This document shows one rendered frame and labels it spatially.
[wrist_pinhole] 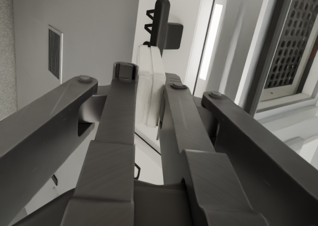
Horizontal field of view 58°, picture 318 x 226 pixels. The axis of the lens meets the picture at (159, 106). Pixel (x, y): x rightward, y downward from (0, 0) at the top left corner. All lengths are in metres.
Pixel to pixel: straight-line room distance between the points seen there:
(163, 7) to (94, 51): 0.27
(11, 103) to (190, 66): 1.03
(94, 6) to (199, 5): 0.27
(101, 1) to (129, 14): 0.09
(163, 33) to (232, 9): 0.07
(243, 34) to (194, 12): 0.06
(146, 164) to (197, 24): 0.21
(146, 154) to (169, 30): 0.18
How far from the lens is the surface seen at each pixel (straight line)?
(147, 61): 0.17
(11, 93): 1.27
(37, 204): 1.57
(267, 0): 0.28
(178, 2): 0.33
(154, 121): 0.15
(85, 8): 0.58
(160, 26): 0.30
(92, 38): 0.55
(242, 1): 0.30
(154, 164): 0.40
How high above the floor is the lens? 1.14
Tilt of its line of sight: 43 degrees down
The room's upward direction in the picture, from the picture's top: 124 degrees clockwise
